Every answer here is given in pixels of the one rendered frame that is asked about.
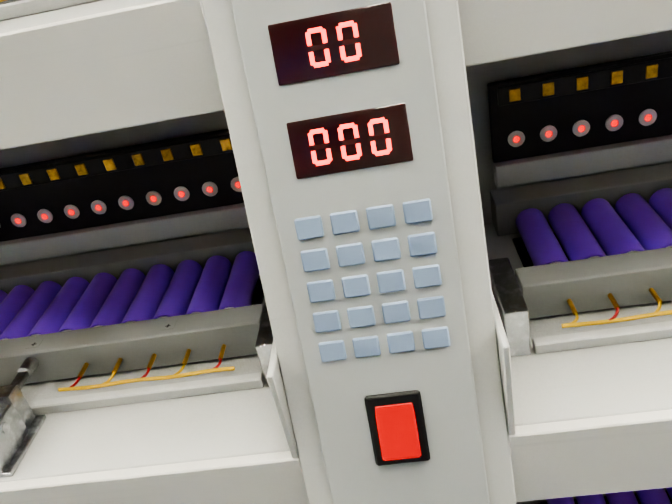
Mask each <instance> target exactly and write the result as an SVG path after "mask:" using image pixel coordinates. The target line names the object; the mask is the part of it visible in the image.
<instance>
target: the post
mask: <svg viewBox="0 0 672 504"><path fill-rule="evenodd" d="M201 4H202V8H203V13H204V18H205V22H206V27H207V31H208V36H209V41H210V45H211V50H212V55H213V59H214V64H215V69H216V73H217V78H218V83H219V87H220V92H221V97H222V101H223V106H224V111H225V115H226V120H227V125H228V129H229V134H230V139H231V143H232V148H233V153H234V157H235V162H236V166H237V171H238V176H239V180H240V185H241V190H242V194H243V199H244V204H245V208H246V213H247V218H248V222H249V227H250V232H251V236H252V241H253V246H254V250H255V255H256V260H257V264H258V269H259V274H260V278H261V283H262V288H263V292H264V297H265V302H266V306H267V311H268V315H269V320H270V325H271V329H272V334H273V339H274V343H275V348H276V353H277V357H278V362H279V367H280V371H281V376H282V381H283V385H284V390H285V395H286V399H287V404H288V409H289V413H290V418H291V423H292V427H293V432H294V437H295V441H296V446H297V450H298V455H299V460H300V464H301V469H302V474H303V478H304V483H305V488H306V492H307V497H308V502H309V504H333V502H332V497H331V492H330V487H329V482H328V477H327V472H326V468H325V463H324V458H323V453H322V448H321V443H320V438H319V433H318V428H317V423H316V418H315V413H314V409H313V404H312V399H311V394H310V389H309V384H308V379H307V374H306V369H305V364H304V359H303V354H302V350H301V345H300V340H299V335H298V330H297V325H296V320H295V315H294V310H293V305H292V300H291V296H290V291H289V286H288V281H287V276H286V271H285V266H284V261H283V256H282V251H281V246H280V241H279V237H278V232H277V227H276V222H275V217H274V212H273V207H272V202H271V197H270V192H269V187H268V183H267V178H266V173H265V168H264V163H263V158H262V153H261V148H260V143H259V138H258V133H257V128H256V124H255V119H254V114H253V109H252V104H251V99H250V94H249V89H248V84H247V79H246V74H245V69H244V65H243V60H242V55H241V50H240V45H239V40H238V35H237V30H236V25H235V20H234V15H233V11H232V6H231V1H230V0H201ZM425 6H426V13H427V21H428V29H429V37H430V44H431V52H432V60H433V67H434V75H435V83H436V91H437V98H438V106H439V114H440V122H441V129H442V137H443V145H444V152H445V160H446V168H447V176H448V183H449V191H450V199H451V207H452V214H453V222H454V230H455V238H456V245H457V253H458V261H459V268H460V276H461V284H462V292H463V299H464V307H465V315H466V323H467V330H468V338H469V346H470V353H471V361H472V369H473V377H474V384H475V392H476V400H477V408H478V415H479V423H480V431H481V439H482V446H483V454H484V462H485V469H486V477H487V485H488V493H489V500H490V504H517V503H516V495H515V486H514V478H513V469H512V461H511V452H510V444H509V435H508V426H507V418H506V409H505V401H504V392H503V384H502V375H501V366H500V358H499V349H498V341H497V332H496V324H495V315H494V307H493V298H492V289H491V281H490V272H489V264H488V255H487V247H486V238H485V229H484V221H483V212H482V204H481V195H480V187H479V178H478V170H477V161H476V152H475V144H474V135H473V127H472V118H471V110H470V101H469V92H468V84H467V75H466V67H465V58H464V50H463V41H462V33H461V24H460V15H459V7H458V0H425Z"/></svg>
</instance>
